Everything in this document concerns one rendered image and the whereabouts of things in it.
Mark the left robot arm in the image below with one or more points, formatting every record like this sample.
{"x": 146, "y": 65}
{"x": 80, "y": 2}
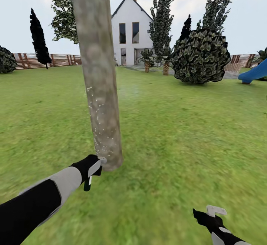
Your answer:
{"x": 41, "y": 201}

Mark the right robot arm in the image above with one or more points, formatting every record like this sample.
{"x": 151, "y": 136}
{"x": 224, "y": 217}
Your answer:
{"x": 220, "y": 234}

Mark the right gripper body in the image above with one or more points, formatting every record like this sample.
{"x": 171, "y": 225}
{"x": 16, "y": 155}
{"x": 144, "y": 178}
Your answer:
{"x": 205, "y": 219}

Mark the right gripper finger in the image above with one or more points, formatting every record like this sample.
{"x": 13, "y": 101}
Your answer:
{"x": 195, "y": 214}

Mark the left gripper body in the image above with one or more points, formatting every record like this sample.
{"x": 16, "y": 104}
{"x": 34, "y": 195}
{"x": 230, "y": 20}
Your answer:
{"x": 98, "y": 172}

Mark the pesticide atomizer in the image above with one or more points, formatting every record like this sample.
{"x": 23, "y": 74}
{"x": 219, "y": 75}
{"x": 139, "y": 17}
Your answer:
{"x": 87, "y": 184}

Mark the fixed window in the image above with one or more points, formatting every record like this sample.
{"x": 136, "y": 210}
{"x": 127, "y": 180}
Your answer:
{"x": 123, "y": 56}

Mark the garden chair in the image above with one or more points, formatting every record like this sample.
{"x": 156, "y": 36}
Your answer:
{"x": 234, "y": 67}

